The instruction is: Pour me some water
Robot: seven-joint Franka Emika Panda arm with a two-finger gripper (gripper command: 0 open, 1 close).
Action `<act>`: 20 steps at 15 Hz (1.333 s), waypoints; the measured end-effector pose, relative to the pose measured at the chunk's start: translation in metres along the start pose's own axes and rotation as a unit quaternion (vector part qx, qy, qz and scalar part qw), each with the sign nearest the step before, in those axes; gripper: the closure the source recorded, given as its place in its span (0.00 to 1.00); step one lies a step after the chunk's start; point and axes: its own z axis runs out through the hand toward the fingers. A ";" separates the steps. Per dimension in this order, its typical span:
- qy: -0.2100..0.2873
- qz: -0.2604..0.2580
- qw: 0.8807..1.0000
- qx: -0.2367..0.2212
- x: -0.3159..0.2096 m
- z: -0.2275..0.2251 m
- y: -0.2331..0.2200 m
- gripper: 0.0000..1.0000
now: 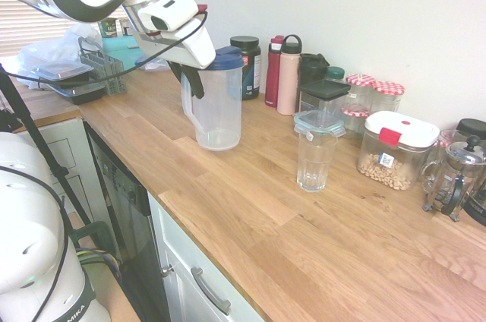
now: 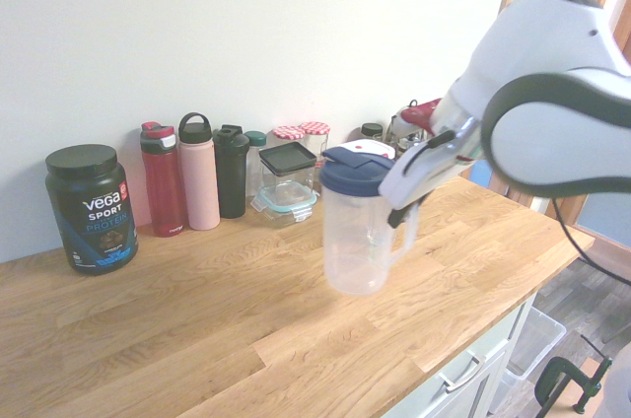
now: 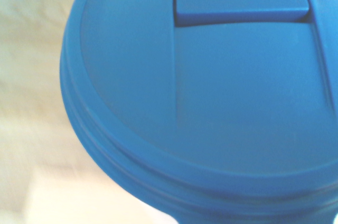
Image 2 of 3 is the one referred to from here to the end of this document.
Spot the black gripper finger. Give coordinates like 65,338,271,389
386,199,423,231

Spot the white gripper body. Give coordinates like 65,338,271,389
378,116,483,213

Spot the tall clear plastic cup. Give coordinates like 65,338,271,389
317,145,421,297

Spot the red water bottle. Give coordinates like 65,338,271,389
139,121,189,239

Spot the glass French press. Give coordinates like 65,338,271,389
386,102,430,151

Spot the cereal container with white lid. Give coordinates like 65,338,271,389
342,138,398,161

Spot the tall jar red checkered lid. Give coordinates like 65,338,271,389
272,125,308,153
299,120,331,164

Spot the glass container with teal lid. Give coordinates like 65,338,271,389
249,180,317,229

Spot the square container with black lid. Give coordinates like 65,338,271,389
258,142,319,190

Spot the white kitchen cabinet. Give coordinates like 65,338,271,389
393,284,541,418

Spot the jar with green lid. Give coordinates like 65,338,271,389
245,130,269,192

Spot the black shaker bottle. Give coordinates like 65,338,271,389
212,124,251,220

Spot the clear plastic storage bin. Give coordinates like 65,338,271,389
500,307,569,385

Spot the pink bottle with black lid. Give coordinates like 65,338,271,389
177,111,222,232

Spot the dark green clamp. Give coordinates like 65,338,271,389
534,333,615,415

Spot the black Vega protein tub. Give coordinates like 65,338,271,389
44,143,140,277

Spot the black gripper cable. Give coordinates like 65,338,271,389
550,195,631,286

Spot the silver drawer handle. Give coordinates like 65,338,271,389
437,356,482,393

